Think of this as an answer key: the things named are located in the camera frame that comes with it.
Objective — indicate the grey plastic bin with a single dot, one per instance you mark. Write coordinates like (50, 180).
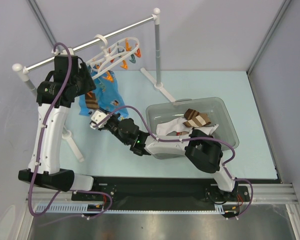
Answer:
(214, 107)

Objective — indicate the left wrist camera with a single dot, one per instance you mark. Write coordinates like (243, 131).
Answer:
(57, 51)

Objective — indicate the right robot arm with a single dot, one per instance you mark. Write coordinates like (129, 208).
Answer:
(203, 151)

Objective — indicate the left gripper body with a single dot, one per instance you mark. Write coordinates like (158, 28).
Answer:
(83, 81)

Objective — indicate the red reindeer sock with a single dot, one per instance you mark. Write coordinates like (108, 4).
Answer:
(182, 133)

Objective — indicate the yellow clothes peg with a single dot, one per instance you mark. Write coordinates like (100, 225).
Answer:
(124, 65)

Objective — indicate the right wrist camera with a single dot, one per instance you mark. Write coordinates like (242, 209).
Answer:
(96, 118)

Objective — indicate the teal clothes peg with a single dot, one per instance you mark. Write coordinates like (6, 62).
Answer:
(132, 58)

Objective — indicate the orange clothes peg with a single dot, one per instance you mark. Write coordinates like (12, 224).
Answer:
(138, 53)

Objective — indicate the white black striped sock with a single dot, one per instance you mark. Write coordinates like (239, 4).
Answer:
(175, 125)

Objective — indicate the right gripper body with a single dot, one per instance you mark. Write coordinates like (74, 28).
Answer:
(107, 122)

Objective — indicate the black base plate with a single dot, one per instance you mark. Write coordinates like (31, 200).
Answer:
(162, 194)

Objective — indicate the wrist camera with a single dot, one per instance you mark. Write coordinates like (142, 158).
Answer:
(57, 51)
(96, 118)

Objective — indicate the white round clip hanger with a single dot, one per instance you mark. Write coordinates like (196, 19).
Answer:
(112, 55)

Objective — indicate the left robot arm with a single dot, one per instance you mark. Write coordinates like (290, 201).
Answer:
(69, 79)

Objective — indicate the blue patterned sock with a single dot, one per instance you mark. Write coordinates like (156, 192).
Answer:
(106, 92)

